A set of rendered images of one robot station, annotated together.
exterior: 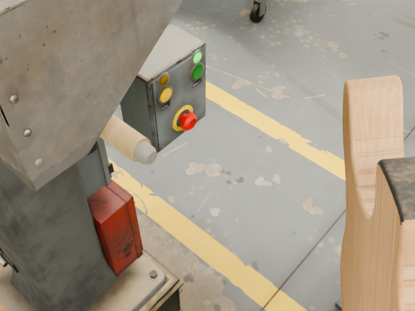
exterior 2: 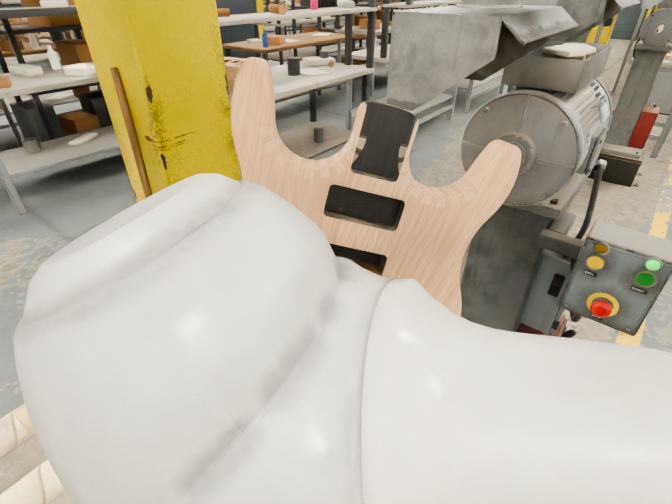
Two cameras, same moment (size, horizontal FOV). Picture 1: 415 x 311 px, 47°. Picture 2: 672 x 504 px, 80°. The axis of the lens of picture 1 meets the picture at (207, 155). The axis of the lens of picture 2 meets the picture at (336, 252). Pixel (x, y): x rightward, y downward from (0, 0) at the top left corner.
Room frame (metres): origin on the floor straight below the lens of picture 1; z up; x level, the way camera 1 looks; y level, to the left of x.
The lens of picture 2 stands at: (0.10, -0.59, 1.57)
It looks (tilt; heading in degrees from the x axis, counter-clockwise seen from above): 34 degrees down; 88
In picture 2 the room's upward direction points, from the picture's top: straight up
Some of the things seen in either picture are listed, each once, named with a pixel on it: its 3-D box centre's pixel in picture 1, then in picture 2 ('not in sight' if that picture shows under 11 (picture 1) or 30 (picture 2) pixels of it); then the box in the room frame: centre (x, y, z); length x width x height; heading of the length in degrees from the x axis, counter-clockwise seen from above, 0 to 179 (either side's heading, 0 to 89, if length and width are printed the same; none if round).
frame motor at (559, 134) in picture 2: not in sight; (541, 134); (0.65, 0.38, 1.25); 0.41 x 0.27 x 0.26; 49
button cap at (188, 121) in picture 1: (185, 119); (601, 306); (0.70, 0.05, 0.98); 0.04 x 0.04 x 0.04; 49
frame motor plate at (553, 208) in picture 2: not in sight; (531, 177); (0.68, 0.43, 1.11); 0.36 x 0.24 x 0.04; 49
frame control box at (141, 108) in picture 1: (133, 92); (602, 269); (0.77, 0.16, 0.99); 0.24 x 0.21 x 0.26; 49
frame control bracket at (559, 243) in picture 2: not in sight; (580, 250); (0.72, 0.20, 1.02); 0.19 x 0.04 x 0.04; 139
